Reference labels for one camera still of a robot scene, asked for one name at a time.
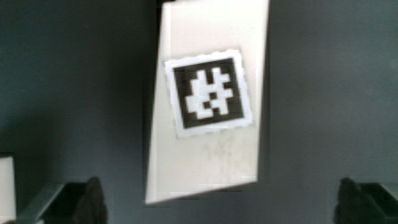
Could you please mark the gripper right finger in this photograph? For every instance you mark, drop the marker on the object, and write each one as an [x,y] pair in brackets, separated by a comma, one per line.
[367,204]

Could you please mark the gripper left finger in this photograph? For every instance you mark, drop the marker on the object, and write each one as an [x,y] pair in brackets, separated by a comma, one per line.
[69,204]

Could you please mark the left white stool leg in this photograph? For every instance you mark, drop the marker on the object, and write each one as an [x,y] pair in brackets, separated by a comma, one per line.
[209,95]

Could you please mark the white left barrier rail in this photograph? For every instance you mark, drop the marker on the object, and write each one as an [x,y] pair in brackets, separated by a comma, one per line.
[8,191]

